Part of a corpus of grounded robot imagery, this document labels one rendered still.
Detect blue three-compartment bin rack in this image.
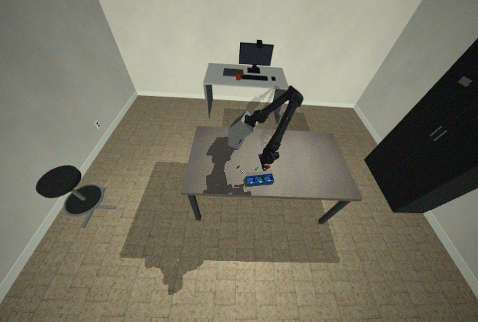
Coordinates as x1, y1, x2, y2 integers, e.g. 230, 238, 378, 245
245, 173, 274, 186

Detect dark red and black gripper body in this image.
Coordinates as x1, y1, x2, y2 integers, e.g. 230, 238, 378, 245
260, 154, 268, 168

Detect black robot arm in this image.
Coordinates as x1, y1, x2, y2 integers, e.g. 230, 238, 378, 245
245, 85, 304, 164

